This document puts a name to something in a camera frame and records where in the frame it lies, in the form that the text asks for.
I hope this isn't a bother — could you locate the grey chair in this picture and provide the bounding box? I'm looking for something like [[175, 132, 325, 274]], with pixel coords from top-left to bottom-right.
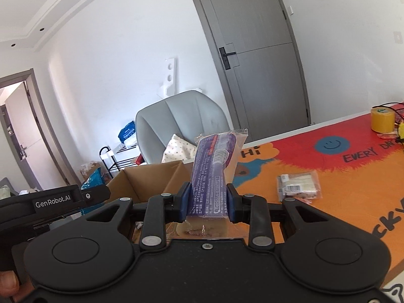
[[135, 90, 233, 165]]

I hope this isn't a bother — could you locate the clear packet of white bars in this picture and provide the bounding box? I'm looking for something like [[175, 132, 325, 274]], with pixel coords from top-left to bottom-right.
[[276, 170, 324, 201]]

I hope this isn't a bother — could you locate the yellow tape roll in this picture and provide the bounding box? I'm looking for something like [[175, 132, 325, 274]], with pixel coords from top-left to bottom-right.
[[370, 107, 396, 133]]

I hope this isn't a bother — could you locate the blue plastic bag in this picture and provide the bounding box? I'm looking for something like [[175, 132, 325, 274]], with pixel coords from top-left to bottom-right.
[[118, 121, 136, 143]]

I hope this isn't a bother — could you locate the black door handle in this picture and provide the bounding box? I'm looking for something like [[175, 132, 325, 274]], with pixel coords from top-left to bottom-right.
[[219, 46, 237, 70]]

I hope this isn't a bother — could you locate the brown cardboard box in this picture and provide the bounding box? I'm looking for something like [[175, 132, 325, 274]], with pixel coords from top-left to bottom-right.
[[105, 160, 194, 243]]

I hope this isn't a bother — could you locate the dotted white pillow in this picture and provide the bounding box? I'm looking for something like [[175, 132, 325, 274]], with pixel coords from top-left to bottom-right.
[[161, 134, 198, 164]]

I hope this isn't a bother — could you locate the grey door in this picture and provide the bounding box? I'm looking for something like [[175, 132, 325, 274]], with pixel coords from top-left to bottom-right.
[[184, 0, 312, 143]]

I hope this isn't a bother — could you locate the purple snack packet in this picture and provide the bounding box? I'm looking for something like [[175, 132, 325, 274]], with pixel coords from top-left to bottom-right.
[[186, 129, 248, 238]]

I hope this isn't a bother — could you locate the printed orange table mat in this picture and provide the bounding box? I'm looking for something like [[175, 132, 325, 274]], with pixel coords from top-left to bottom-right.
[[133, 110, 404, 292]]

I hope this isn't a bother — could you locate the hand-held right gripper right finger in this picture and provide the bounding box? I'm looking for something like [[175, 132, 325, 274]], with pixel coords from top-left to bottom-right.
[[226, 184, 333, 250]]

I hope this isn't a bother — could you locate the person's left hand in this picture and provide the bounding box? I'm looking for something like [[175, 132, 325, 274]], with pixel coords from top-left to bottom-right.
[[0, 271, 36, 303]]

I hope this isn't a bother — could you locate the blue patterned bag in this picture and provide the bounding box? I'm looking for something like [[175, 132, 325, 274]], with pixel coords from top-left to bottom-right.
[[81, 167, 105, 190]]

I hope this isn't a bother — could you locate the open doorway grey frame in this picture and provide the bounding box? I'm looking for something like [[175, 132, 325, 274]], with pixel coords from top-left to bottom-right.
[[0, 68, 69, 191]]

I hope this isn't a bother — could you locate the black metal rack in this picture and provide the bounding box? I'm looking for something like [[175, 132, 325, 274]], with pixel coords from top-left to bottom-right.
[[99, 144, 143, 181]]

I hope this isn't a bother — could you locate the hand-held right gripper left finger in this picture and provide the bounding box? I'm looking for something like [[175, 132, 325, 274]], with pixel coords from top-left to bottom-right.
[[84, 182, 192, 250]]

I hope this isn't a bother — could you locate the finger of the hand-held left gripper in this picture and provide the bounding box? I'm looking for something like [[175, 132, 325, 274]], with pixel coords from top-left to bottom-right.
[[80, 186, 112, 204]]

